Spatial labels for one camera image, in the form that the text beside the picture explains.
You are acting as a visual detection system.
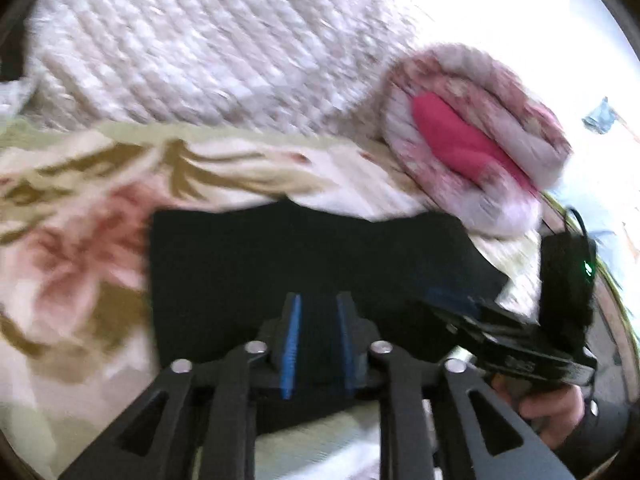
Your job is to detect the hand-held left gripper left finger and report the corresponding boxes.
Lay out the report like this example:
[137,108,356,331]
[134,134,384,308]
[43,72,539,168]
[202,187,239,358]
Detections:
[57,293,303,480]

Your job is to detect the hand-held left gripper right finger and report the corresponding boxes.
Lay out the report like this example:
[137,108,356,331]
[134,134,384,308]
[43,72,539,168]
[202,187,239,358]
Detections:
[335,290,576,480]

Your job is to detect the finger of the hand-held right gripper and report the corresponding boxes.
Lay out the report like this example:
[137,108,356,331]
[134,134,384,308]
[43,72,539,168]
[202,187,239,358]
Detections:
[422,285,503,322]
[431,309,483,345]

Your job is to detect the black pants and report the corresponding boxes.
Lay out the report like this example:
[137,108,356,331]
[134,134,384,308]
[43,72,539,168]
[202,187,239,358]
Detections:
[149,199,507,436]

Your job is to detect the person's right forearm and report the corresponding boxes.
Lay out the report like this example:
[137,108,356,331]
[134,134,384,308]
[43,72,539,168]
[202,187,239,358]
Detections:
[550,399,634,479]

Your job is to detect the person's right hand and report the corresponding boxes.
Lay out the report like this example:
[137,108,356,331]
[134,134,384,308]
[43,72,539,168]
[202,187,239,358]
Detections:
[492,376,587,448]

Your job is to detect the pink floral rolled comforter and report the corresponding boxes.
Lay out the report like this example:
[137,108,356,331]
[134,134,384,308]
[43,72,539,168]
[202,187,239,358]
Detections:
[381,44,574,237]

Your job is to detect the small blue object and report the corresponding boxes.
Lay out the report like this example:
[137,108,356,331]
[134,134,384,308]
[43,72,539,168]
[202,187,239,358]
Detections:
[581,97,620,135]

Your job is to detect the floral fleece blanket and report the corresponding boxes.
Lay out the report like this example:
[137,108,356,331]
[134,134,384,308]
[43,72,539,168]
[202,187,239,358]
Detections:
[0,119,551,480]

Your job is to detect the white quilted blanket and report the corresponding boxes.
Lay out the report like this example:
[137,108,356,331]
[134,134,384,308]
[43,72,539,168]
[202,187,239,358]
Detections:
[22,0,433,137]

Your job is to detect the black cable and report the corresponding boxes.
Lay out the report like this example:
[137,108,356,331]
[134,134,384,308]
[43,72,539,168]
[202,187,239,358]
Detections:
[564,206,592,242]

